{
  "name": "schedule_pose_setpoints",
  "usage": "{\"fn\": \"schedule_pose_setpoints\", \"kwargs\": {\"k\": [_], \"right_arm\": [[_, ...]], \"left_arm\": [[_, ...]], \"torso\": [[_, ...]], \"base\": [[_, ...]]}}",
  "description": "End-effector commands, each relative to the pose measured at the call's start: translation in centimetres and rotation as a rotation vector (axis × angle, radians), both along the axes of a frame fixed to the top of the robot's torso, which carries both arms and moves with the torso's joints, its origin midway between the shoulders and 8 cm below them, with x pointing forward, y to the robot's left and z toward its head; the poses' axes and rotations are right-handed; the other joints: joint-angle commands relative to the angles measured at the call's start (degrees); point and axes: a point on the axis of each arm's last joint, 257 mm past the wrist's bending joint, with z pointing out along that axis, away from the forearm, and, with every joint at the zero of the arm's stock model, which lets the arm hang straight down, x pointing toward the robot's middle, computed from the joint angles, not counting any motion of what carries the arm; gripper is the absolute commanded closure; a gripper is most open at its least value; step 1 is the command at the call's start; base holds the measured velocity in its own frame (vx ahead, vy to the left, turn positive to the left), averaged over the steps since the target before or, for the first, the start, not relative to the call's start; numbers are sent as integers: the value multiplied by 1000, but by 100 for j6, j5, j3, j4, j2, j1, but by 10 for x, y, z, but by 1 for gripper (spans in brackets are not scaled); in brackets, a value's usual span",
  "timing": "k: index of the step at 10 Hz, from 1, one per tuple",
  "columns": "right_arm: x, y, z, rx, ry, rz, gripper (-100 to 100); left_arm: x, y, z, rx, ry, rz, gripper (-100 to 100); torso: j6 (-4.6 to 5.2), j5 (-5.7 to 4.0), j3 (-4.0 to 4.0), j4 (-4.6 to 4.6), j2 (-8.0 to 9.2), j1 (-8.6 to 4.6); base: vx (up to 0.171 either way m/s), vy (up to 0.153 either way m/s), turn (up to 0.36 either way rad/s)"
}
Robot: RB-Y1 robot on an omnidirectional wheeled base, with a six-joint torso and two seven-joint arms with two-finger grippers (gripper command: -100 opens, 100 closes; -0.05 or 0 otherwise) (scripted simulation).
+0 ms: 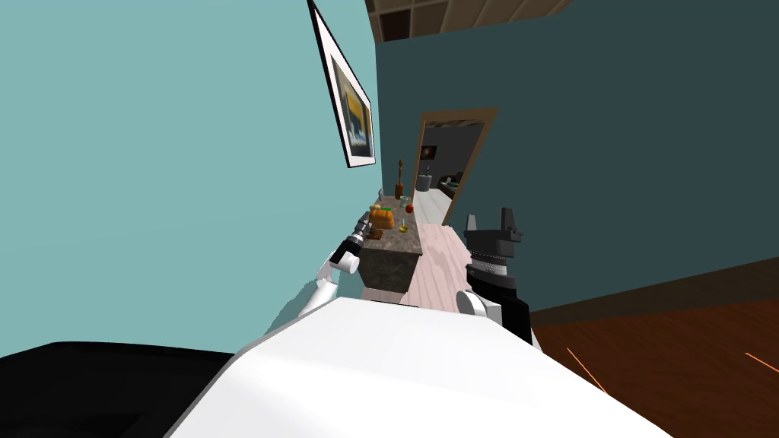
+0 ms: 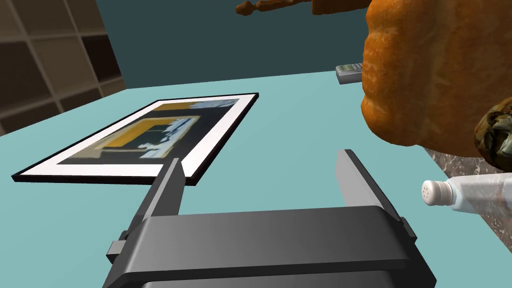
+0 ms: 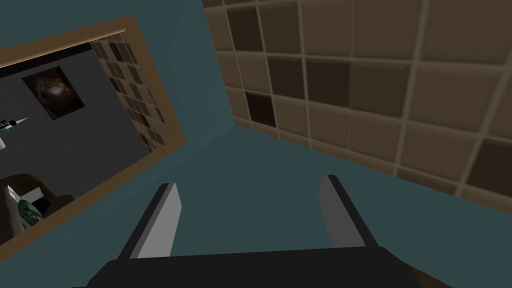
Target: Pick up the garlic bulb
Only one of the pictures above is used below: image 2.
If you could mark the black framed picture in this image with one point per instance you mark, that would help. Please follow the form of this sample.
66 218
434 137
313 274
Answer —
132 140

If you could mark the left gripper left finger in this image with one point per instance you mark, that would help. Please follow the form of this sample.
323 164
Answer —
166 192

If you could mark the grey remote control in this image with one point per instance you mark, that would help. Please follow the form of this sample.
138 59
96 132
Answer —
347 72

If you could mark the clear salt shaker white cap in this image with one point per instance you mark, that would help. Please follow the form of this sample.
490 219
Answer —
460 194

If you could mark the dark mottled green-brown object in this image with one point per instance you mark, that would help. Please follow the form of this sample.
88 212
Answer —
494 132

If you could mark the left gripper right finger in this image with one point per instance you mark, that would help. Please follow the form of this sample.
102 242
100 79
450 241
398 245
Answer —
358 184

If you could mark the orange-brown bread loaf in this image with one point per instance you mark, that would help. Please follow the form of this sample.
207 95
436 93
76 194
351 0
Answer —
432 68

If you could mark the brown wooden furniture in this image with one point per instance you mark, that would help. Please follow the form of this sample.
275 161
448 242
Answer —
280 4

